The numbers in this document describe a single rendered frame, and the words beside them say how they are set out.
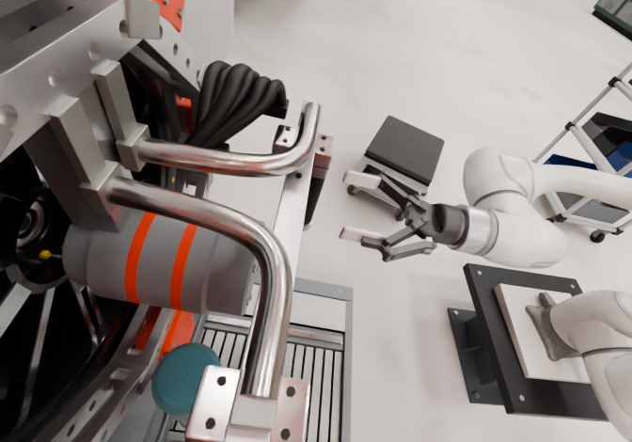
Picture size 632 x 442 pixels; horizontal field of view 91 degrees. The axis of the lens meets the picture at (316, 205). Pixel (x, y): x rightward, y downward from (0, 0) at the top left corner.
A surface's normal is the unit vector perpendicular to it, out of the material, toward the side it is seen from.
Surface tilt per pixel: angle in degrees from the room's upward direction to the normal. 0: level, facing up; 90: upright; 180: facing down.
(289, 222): 0
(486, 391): 0
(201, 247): 19
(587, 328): 84
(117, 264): 49
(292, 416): 0
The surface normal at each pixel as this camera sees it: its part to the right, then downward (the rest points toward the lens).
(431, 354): 0.21, -0.63
